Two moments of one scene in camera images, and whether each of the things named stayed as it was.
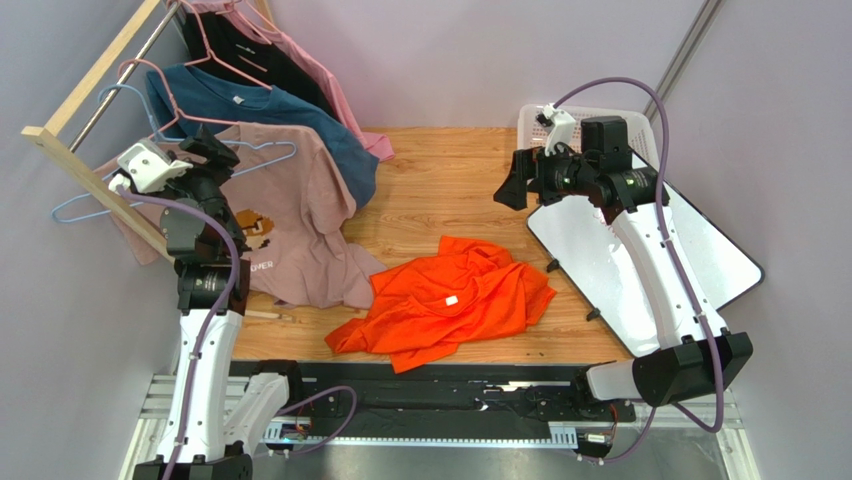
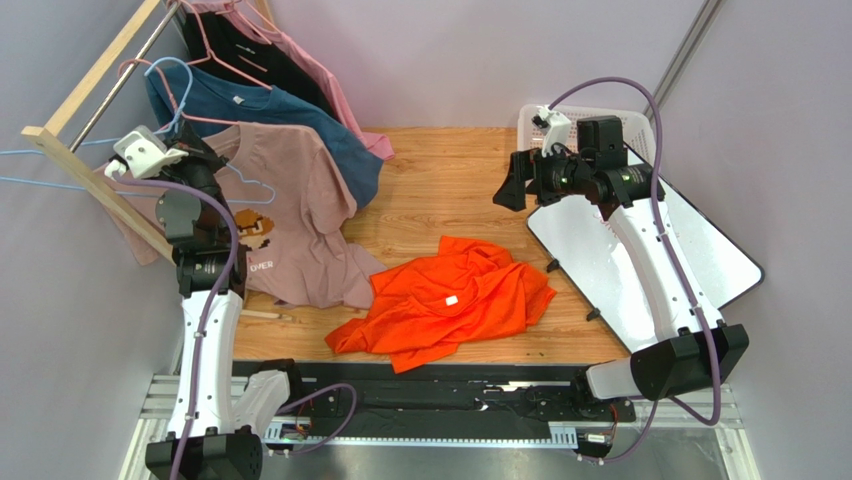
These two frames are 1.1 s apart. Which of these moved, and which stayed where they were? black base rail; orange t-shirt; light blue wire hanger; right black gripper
Moved: light blue wire hanger
Stayed: orange t-shirt; right black gripper; black base rail
